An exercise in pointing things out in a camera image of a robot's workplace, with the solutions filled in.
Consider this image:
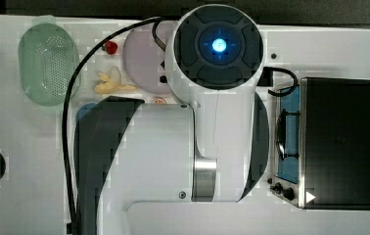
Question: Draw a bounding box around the green perforated colander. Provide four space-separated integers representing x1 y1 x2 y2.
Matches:
18 16 79 107

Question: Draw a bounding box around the peeled banana toy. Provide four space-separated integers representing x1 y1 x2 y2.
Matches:
94 66 137 94

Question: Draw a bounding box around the lilac round plate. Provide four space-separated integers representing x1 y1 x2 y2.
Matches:
122 23 169 95

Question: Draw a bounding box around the orange slice toy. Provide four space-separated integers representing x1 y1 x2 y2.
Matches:
152 98 166 105

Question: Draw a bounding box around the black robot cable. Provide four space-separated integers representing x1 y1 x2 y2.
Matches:
62 16 163 235

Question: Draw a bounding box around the small red tomato toy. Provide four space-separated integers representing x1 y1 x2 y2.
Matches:
102 41 118 55

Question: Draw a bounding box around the black toaster oven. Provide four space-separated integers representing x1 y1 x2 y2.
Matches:
268 77 370 211

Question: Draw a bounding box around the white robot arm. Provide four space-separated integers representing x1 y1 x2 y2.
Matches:
74 4 269 235

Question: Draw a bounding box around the blue bowl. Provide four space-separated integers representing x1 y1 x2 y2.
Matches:
75 103 96 121

